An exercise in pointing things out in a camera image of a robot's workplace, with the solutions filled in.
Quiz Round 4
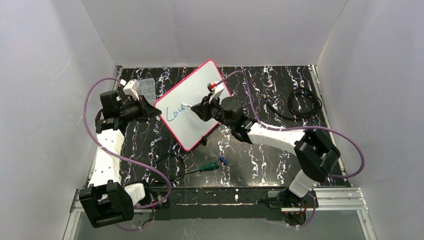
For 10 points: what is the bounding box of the pink framed whiteboard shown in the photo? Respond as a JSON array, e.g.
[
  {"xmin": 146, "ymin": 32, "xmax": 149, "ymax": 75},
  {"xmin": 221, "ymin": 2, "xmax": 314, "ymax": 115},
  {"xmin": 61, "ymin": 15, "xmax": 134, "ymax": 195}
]
[{"xmin": 154, "ymin": 59, "xmax": 223, "ymax": 152}]

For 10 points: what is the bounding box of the blue marker cap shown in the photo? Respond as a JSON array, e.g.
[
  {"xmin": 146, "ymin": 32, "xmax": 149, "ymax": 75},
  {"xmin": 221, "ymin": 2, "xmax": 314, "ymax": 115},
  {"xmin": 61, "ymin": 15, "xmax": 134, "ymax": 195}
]
[{"xmin": 219, "ymin": 156, "xmax": 228, "ymax": 166}]

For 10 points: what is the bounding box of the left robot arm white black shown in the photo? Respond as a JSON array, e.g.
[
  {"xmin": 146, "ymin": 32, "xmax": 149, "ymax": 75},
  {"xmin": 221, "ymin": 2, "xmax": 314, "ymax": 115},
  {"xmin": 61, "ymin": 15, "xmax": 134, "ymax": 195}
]
[{"xmin": 78, "ymin": 90, "xmax": 161, "ymax": 228}]

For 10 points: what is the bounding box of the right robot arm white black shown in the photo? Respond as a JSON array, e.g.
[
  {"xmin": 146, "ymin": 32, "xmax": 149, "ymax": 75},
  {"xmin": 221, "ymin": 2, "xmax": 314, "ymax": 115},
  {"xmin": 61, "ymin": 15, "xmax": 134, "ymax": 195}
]
[{"xmin": 189, "ymin": 94, "xmax": 341, "ymax": 209}]

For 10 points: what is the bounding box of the clear plastic organizer box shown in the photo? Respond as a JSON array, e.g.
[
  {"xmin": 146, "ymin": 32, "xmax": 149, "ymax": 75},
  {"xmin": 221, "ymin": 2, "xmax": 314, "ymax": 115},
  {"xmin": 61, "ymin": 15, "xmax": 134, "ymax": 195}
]
[{"xmin": 137, "ymin": 78, "xmax": 157, "ymax": 106}]

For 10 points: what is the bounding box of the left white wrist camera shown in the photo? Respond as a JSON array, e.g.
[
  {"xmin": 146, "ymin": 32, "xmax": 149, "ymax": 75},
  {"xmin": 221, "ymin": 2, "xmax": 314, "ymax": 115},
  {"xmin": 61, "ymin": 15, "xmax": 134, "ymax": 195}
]
[{"xmin": 123, "ymin": 79, "xmax": 140, "ymax": 101}]

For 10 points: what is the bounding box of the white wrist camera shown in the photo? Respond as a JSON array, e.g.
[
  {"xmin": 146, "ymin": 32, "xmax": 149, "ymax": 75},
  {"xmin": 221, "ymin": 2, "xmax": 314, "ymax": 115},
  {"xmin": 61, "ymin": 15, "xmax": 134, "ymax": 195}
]
[
  {"xmin": 207, "ymin": 81, "xmax": 225, "ymax": 103},
  {"xmin": 123, "ymin": 79, "xmax": 140, "ymax": 101}
]

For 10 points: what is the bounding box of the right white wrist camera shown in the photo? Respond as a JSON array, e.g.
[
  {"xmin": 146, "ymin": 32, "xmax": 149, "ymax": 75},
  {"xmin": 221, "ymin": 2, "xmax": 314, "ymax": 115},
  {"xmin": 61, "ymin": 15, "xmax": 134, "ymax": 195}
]
[{"xmin": 207, "ymin": 81, "xmax": 225, "ymax": 103}]

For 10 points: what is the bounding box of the green handled screwdriver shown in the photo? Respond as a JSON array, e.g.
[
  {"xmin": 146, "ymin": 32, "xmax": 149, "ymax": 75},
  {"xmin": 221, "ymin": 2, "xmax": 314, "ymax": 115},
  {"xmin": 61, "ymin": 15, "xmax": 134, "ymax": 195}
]
[{"xmin": 184, "ymin": 162, "xmax": 220, "ymax": 175}]

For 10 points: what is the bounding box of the black coiled cable front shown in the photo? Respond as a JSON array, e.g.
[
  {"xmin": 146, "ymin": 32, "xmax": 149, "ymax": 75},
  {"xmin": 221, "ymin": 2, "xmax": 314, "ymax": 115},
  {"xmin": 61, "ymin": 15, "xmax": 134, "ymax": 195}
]
[{"xmin": 153, "ymin": 153, "xmax": 186, "ymax": 184}]

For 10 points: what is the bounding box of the black coiled cable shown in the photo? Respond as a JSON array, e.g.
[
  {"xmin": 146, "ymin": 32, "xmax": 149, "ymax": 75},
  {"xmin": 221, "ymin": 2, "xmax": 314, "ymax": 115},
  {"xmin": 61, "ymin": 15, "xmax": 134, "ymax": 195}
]
[
  {"xmin": 153, "ymin": 153, "xmax": 186, "ymax": 184},
  {"xmin": 263, "ymin": 87, "xmax": 323, "ymax": 121}
]

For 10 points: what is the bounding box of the black coiled cable right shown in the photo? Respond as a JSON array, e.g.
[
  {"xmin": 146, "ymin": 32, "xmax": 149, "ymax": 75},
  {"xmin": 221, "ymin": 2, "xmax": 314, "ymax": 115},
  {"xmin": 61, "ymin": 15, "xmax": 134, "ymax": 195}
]
[{"xmin": 263, "ymin": 87, "xmax": 323, "ymax": 121}]

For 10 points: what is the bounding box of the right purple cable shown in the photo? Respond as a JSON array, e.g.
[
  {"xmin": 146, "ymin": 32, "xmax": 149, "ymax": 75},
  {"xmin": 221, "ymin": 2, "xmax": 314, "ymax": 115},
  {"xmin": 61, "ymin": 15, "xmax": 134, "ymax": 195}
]
[{"xmin": 216, "ymin": 70, "xmax": 366, "ymax": 228}]

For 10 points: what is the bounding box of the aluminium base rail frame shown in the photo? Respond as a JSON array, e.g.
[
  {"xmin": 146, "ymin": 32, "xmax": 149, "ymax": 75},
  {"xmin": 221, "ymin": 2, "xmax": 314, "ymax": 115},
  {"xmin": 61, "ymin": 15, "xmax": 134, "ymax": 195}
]
[{"xmin": 63, "ymin": 65, "xmax": 376, "ymax": 240}]

